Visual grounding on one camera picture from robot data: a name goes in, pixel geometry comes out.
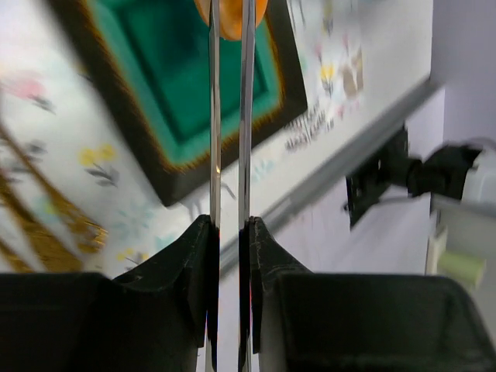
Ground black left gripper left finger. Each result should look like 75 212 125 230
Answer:
1 215 210 371

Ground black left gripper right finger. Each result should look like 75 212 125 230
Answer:
249 217 495 371

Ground orange bread piece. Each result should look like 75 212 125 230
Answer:
195 0 268 40

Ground silver metal tongs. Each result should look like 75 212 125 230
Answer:
199 0 259 372

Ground gold fork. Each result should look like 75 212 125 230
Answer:
1 128 108 273

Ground black and teal square plate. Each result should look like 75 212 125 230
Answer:
49 1 308 207

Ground animal print placemat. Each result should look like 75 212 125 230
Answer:
1 1 433 276

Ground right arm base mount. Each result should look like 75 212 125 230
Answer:
343 126 408 229

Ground aluminium rail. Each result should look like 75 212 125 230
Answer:
219 77 445 272

